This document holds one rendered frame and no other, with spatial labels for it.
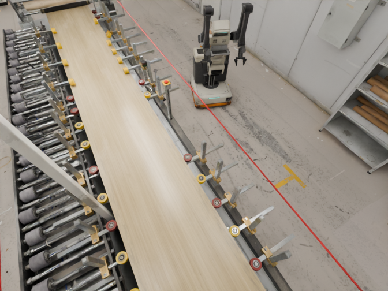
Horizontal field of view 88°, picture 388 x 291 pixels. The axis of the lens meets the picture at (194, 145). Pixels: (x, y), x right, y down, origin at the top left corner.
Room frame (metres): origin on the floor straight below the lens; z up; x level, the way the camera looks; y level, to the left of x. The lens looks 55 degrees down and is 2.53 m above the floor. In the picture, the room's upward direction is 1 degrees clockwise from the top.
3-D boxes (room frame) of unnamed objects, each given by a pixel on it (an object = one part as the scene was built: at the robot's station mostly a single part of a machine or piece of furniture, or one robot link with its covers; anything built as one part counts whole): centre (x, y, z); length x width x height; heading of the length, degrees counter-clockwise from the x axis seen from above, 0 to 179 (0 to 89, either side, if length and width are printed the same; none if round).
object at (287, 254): (0.16, -0.59, 0.91); 0.04 x 0.04 x 0.48; 30
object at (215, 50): (2.56, -0.31, 0.99); 0.28 x 0.16 x 0.22; 99
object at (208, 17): (2.36, -0.13, 1.40); 0.11 x 0.06 x 0.43; 99
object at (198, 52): (2.94, -0.25, 0.59); 0.55 x 0.34 x 0.83; 99
